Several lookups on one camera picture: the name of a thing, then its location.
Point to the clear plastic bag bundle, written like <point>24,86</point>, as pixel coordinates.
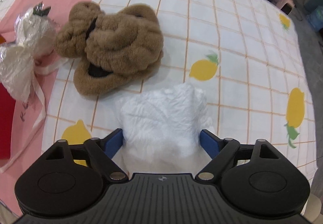
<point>34,34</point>

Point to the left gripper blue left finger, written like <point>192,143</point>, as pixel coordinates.
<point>101,151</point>

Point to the brown plush slippers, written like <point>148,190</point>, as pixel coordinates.
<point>114,49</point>

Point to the small pink heater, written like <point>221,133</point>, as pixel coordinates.
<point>285,6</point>

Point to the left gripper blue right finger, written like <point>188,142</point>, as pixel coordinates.
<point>221,152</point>

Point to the blue water bottle jug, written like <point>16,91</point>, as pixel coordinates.
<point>315,19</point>

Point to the red Wonderlab box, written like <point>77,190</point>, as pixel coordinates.
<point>7,107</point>

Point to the pink paper placemat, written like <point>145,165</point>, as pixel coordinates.
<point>29,116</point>

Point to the white tissue wad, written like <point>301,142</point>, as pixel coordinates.
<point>161,131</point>

